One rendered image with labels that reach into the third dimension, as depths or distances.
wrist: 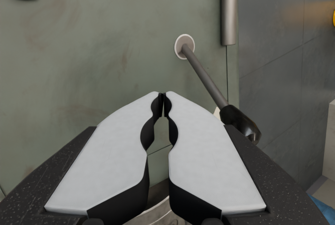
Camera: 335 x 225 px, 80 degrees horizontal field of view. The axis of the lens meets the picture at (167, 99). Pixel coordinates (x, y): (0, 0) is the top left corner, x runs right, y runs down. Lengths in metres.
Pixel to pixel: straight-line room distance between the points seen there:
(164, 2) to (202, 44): 0.09
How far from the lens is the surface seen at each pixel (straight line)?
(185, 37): 0.31
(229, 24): 0.34
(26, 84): 0.26
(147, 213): 0.42
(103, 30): 0.26
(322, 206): 4.15
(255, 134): 0.20
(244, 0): 2.34
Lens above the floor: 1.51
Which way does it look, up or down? 56 degrees down
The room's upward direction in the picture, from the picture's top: 117 degrees clockwise
